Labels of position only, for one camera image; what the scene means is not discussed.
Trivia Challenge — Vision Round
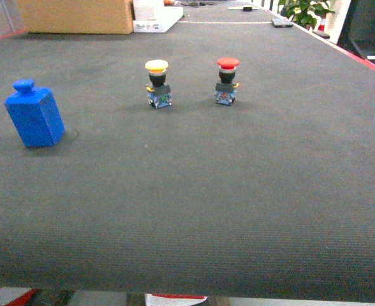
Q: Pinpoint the blue bottle-shaped plastic part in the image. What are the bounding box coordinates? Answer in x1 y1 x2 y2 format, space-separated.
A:
4 79 65 147

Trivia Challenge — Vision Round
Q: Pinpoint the yellow mushroom push button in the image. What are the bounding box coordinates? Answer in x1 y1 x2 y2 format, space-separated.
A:
145 59 172 109

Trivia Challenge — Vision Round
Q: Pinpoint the red mushroom push button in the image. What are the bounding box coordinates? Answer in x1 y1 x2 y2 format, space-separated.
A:
215 57 240 106

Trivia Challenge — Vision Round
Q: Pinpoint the flat white cardboard box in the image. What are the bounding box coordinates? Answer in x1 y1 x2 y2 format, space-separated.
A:
133 6 184 33

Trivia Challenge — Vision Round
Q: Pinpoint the small white box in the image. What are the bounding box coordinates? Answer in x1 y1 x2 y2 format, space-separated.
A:
133 0 165 20

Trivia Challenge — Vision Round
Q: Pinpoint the black flat device on table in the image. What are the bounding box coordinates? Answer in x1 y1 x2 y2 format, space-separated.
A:
271 18 293 28

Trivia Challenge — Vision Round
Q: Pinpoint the green potted plant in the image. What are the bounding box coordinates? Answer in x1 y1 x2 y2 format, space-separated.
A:
278 0 335 31

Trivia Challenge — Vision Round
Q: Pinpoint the large brown cardboard box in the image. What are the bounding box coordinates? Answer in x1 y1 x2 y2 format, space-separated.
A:
17 0 133 34

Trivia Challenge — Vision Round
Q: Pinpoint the black mesh office chair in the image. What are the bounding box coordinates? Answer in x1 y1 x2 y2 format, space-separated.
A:
337 0 375 64

